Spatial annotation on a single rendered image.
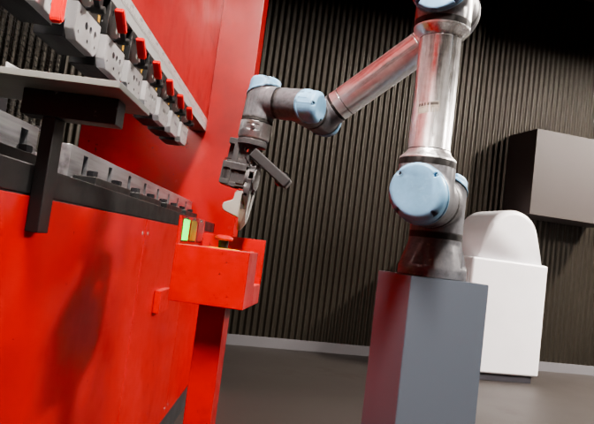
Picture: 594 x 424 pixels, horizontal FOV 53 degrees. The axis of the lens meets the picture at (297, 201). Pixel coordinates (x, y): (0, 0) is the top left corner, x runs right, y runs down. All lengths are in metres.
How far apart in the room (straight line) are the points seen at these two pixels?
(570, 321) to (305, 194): 2.73
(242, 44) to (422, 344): 2.27
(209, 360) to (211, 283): 0.19
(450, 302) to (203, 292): 0.51
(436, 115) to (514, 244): 3.76
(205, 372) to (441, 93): 0.77
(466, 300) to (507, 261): 3.57
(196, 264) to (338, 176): 3.77
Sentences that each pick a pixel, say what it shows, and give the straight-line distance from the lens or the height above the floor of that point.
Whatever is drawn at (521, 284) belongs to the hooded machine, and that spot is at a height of 0.74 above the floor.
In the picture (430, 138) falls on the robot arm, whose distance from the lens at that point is 1.23.
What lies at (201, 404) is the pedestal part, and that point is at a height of 0.44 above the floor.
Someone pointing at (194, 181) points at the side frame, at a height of 1.08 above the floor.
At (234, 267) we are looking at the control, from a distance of 1.26.
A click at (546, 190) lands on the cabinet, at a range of 5.41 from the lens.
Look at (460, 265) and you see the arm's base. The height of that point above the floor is 0.81.
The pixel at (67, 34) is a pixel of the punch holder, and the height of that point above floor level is 1.18.
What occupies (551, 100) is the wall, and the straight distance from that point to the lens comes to 6.05.
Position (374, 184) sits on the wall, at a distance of 5.08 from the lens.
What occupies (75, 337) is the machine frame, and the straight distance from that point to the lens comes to 1.28.
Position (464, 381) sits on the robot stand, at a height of 0.57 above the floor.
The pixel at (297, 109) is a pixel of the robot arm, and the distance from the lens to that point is 1.36.
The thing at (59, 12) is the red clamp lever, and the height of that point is 1.17.
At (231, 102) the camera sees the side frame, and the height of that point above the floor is 1.51.
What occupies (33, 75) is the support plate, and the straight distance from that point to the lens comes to 0.93.
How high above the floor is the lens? 0.80
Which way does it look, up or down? 5 degrees up
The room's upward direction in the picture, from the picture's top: 7 degrees clockwise
